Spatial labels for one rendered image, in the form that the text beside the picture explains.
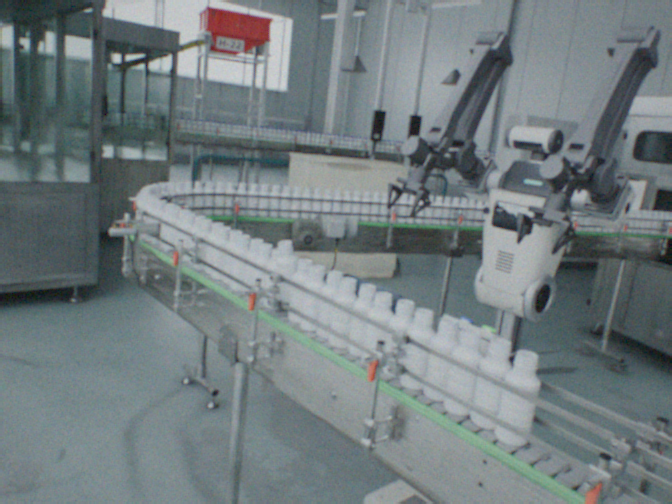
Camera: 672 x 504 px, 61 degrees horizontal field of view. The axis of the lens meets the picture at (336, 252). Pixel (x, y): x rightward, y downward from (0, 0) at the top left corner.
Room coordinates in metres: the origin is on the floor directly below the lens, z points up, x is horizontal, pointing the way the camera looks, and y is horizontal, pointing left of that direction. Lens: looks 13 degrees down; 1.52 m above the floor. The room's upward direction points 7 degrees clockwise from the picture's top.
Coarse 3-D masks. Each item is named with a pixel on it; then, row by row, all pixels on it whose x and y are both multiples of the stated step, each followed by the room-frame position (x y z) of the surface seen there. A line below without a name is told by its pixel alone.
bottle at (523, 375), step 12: (516, 360) 0.93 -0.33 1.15; (528, 360) 0.92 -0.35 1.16; (516, 372) 0.92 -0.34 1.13; (528, 372) 0.92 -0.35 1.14; (516, 384) 0.91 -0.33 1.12; (528, 384) 0.91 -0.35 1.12; (504, 396) 0.93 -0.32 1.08; (516, 396) 0.91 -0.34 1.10; (504, 408) 0.92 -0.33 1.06; (516, 408) 0.91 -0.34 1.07; (528, 408) 0.91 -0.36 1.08; (516, 420) 0.90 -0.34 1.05; (528, 420) 0.91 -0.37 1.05; (504, 432) 0.91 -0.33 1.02; (528, 432) 0.91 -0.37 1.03; (516, 444) 0.90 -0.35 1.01
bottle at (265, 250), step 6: (264, 246) 1.54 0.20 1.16; (270, 246) 1.54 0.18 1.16; (264, 252) 1.54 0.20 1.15; (270, 252) 1.55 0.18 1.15; (258, 258) 1.54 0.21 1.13; (264, 258) 1.53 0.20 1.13; (270, 258) 1.54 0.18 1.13; (258, 264) 1.53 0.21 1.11; (264, 264) 1.52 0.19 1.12; (258, 270) 1.53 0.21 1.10; (258, 276) 1.53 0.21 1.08; (264, 276) 1.53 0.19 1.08; (252, 282) 1.54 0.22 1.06; (264, 282) 1.53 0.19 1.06; (264, 288) 1.53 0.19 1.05
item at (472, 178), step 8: (480, 160) 1.92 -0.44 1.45; (488, 160) 1.94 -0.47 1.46; (472, 168) 1.90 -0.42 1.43; (480, 168) 1.91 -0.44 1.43; (488, 168) 1.94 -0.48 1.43; (464, 176) 1.93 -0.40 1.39; (472, 176) 1.91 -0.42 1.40; (480, 176) 1.92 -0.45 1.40; (464, 184) 1.94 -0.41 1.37; (472, 184) 1.93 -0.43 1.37; (480, 184) 1.92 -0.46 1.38
